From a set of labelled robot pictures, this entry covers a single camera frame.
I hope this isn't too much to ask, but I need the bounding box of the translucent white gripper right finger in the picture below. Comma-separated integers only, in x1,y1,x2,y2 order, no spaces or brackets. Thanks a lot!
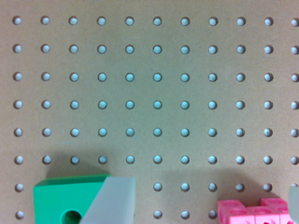
288,186,299,222

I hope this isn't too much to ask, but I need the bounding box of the green block with hole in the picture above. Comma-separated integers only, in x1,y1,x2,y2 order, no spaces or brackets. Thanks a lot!
33,174,109,224

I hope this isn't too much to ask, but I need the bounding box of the pink interlocking cube block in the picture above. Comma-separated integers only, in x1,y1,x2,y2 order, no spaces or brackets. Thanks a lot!
218,198,296,224

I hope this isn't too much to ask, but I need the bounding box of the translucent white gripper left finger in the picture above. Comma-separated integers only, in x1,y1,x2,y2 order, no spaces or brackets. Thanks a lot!
79,176,135,224

